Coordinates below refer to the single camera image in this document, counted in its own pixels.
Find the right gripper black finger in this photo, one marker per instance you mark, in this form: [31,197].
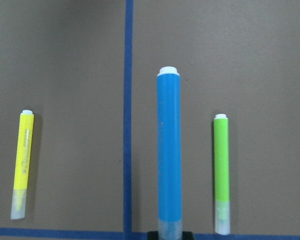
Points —
[157,235]

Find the blue highlighter pen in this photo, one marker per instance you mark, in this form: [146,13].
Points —
[169,151]

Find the green highlighter pen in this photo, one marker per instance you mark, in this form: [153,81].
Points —
[222,224]

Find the yellow highlighter pen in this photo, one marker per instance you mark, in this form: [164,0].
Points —
[22,165]

